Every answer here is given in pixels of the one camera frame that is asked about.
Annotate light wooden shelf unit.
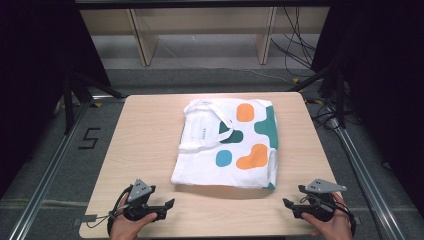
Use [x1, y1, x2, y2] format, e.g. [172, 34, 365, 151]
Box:
[79, 6, 331, 67]

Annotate person's left hand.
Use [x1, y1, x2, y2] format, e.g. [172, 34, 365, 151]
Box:
[109, 194, 158, 240]

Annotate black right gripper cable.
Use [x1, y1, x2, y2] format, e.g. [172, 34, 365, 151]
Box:
[333, 199, 358, 238]

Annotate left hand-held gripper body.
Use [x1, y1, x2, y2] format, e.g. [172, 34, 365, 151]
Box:
[123, 178, 160, 223]

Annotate dark curtain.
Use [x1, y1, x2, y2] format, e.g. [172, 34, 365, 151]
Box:
[311, 0, 424, 216]
[0, 0, 112, 199]

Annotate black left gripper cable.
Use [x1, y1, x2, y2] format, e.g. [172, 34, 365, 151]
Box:
[106, 184, 134, 236]

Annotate grey tape strip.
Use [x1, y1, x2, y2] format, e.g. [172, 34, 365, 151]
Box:
[73, 214, 98, 228]

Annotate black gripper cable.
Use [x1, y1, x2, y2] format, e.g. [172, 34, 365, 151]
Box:
[333, 199, 358, 238]
[106, 184, 134, 236]

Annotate thin grey wire loop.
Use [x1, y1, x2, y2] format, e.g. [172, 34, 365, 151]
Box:
[86, 213, 116, 230]

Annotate black overhead bar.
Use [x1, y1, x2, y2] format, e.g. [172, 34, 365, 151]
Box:
[74, 0, 334, 10]

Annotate bundle of black cables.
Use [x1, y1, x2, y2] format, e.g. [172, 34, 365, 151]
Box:
[270, 6, 318, 78]

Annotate aluminium floor rail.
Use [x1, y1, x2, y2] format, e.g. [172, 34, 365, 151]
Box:
[8, 99, 92, 240]
[328, 118, 407, 240]

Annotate black metal stand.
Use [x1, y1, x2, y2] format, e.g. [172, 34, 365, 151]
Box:
[288, 63, 348, 130]
[62, 71, 125, 135]

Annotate black floor cables by rail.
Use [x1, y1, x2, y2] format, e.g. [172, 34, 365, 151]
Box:
[305, 97, 345, 130]

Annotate white tote bag coloured blobs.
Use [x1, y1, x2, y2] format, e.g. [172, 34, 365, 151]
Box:
[170, 97, 280, 191]

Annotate person's right hand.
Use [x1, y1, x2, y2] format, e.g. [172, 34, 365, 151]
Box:
[300, 191, 354, 240]

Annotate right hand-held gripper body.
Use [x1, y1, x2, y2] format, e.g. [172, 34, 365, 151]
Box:
[298, 178, 348, 223]

